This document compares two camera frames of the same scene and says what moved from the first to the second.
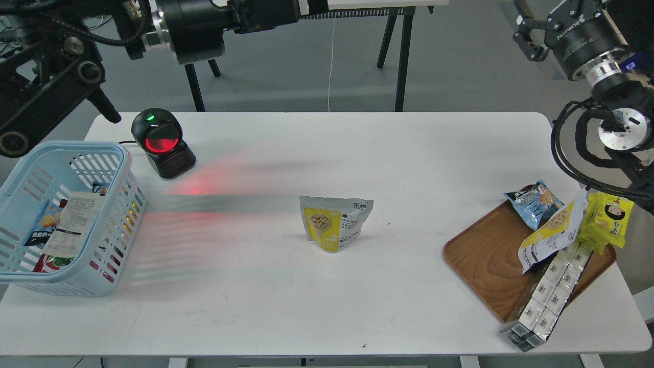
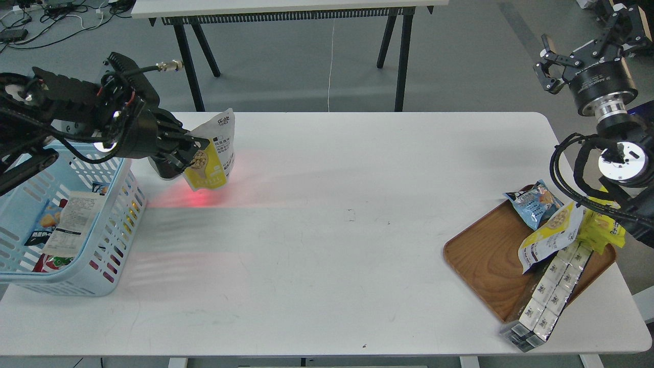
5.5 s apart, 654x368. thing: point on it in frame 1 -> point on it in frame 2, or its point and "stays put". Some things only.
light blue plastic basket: x=47 y=173 stays put
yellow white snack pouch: x=332 y=224 -> x=211 y=166
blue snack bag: x=536 y=204 stays put
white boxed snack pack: x=550 y=299 stays put
